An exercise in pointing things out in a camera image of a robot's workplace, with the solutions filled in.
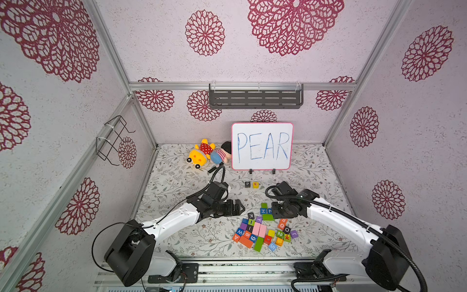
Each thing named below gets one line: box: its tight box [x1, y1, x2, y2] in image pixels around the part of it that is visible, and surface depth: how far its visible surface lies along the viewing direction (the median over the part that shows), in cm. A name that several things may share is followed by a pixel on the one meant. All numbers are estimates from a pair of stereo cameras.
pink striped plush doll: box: [210, 141, 232, 168], surface depth 108 cm
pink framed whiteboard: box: [231, 122, 294, 171], surface depth 105 cm
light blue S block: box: [268, 242, 278, 252], surface depth 82 cm
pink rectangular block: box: [251, 222, 267, 238], surface depth 86 cm
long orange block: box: [238, 235, 253, 249], surface depth 83 cm
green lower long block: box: [253, 236, 265, 253], surface depth 83 cm
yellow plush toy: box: [186, 138, 216, 170], surface depth 111 cm
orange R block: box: [277, 218, 289, 231], surface depth 89 cm
